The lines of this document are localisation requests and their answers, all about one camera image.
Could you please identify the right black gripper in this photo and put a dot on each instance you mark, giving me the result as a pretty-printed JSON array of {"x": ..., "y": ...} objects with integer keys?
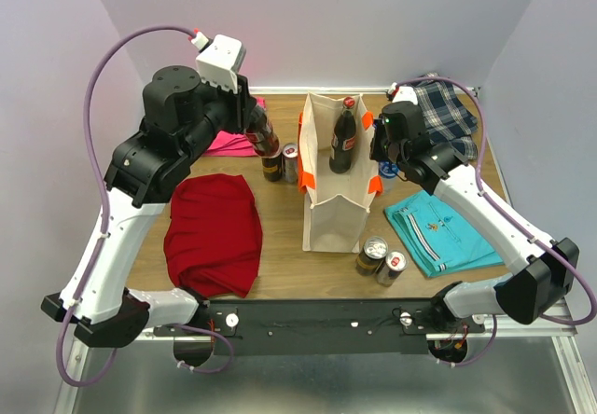
[{"x": 376, "y": 153}]

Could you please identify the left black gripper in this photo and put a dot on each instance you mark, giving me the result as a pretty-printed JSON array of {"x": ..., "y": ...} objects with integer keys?
[{"x": 241, "y": 103}]

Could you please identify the cola glass bottle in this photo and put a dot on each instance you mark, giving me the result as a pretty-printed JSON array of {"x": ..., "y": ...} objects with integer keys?
[{"x": 260, "y": 133}]

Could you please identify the beige canvas tote bag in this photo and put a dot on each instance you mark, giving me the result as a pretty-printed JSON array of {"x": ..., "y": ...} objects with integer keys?
[{"x": 336, "y": 206}]

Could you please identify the black can front table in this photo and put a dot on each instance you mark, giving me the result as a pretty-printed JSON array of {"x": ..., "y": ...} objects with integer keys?
[{"x": 372, "y": 254}]

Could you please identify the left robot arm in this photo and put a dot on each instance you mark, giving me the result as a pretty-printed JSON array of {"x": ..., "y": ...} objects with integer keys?
[{"x": 183, "y": 114}]

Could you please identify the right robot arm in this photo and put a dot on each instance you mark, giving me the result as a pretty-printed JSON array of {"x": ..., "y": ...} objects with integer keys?
[{"x": 536, "y": 277}]

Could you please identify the black can beside bag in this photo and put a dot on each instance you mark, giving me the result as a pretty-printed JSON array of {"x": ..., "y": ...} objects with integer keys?
[{"x": 272, "y": 167}]

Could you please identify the clear water bottle blue label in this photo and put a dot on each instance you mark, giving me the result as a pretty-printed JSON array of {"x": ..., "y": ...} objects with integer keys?
[{"x": 388, "y": 173}]

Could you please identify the pink folded cloth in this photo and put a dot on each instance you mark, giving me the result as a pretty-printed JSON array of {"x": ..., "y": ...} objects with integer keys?
[{"x": 230, "y": 145}]

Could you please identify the silver can red tab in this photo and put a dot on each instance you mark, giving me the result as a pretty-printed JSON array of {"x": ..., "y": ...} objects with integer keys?
[{"x": 290, "y": 153}]

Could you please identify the plaid navy white shirt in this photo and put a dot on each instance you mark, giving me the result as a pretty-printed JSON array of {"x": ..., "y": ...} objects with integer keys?
[{"x": 446, "y": 118}]

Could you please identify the teal folded shorts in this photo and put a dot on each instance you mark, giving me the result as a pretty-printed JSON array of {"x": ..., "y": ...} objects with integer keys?
[{"x": 439, "y": 240}]

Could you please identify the silver can front table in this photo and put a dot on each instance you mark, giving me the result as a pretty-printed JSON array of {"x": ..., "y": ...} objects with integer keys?
[{"x": 390, "y": 268}]

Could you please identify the red folded cloth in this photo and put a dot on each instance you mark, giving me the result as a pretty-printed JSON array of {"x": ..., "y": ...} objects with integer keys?
[{"x": 214, "y": 242}]

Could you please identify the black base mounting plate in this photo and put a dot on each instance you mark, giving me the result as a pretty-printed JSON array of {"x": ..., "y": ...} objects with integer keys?
[{"x": 329, "y": 326}]

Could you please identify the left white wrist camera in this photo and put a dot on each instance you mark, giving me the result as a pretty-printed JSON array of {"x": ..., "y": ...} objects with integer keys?
[{"x": 219, "y": 60}]

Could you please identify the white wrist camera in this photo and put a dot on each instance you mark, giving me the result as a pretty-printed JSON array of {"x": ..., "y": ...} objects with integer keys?
[
  {"x": 401, "y": 93},
  {"x": 219, "y": 60}
]

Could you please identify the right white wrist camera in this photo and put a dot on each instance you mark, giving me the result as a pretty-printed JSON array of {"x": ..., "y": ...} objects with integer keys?
[{"x": 401, "y": 93}]

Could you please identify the aluminium frame rail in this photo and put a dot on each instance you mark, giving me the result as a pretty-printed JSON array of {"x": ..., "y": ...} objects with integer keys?
[{"x": 513, "y": 327}]

